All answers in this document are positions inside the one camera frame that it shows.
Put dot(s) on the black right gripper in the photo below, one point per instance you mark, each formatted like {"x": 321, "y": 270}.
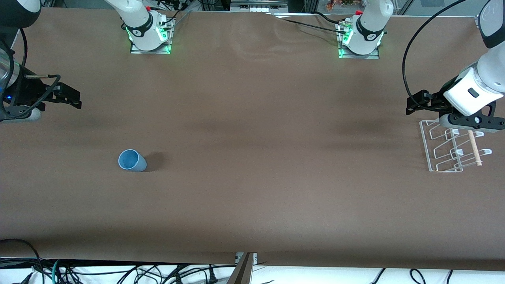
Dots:
{"x": 28, "y": 89}

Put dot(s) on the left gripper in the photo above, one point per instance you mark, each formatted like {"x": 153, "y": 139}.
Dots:
{"x": 436, "y": 99}

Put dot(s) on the blue plastic cup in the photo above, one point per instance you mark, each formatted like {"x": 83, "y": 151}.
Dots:
{"x": 132, "y": 161}

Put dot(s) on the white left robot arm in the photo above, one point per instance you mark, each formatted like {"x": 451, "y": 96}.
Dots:
{"x": 369, "y": 27}

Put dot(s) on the orange background items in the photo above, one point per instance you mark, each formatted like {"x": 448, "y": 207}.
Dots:
{"x": 339, "y": 4}

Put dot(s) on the brown table cover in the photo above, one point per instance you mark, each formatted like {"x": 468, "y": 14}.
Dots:
{"x": 252, "y": 157}

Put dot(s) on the white connector strip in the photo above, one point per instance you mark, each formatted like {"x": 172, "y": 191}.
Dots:
{"x": 260, "y": 8}

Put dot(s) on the brown wooden beam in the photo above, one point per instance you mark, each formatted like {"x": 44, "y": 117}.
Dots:
{"x": 242, "y": 272}

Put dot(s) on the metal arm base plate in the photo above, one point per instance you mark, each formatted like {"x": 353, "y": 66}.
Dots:
{"x": 359, "y": 56}
{"x": 150, "y": 50}

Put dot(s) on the aluminium corner bracket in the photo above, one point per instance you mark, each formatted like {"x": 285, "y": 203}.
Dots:
{"x": 477, "y": 21}

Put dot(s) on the silver metal bracket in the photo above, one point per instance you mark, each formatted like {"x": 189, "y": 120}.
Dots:
{"x": 254, "y": 258}

